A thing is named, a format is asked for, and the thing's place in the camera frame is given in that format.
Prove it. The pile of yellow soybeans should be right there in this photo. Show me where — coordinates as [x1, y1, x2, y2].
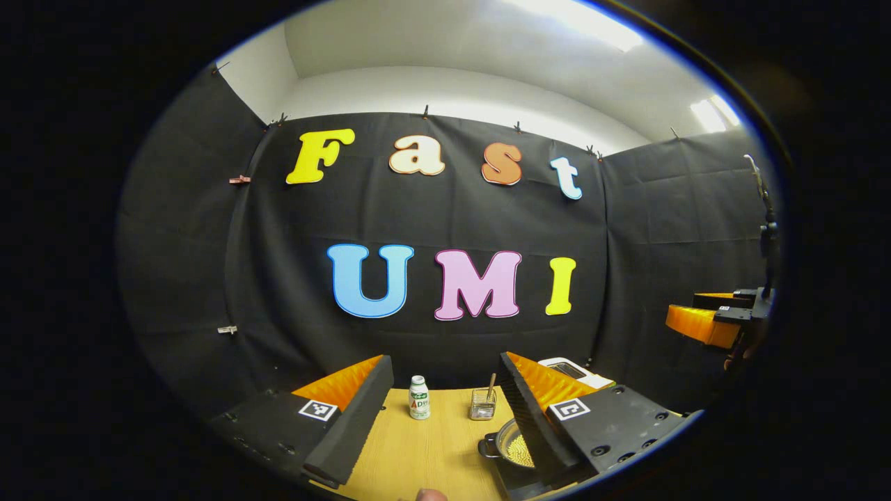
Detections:
[505, 433, 535, 468]

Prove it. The small ceiling light panel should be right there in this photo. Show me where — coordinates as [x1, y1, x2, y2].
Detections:
[691, 94, 741, 134]

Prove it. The stainless steel pot black handle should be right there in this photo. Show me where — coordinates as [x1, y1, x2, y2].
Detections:
[478, 417, 537, 469]

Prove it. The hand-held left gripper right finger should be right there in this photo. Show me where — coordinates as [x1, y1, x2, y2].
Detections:
[499, 351, 686, 488]

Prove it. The white toaster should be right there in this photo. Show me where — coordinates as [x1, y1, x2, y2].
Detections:
[537, 357, 615, 390]

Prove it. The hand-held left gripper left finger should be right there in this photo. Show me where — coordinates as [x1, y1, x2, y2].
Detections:
[209, 355, 395, 490]

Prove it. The black induction cooktop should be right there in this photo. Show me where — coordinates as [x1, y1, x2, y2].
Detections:
[491, 452, 578, 501]

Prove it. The white green label drink bottle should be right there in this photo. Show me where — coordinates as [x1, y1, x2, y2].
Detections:
[409, 375, 431, 420]

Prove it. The long ceiling light panel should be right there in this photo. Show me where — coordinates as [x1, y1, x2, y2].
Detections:
[512, 0, 642, 51]

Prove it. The row of black cloth clips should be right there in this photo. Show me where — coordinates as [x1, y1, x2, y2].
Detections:
[212, 61, 679, 159]

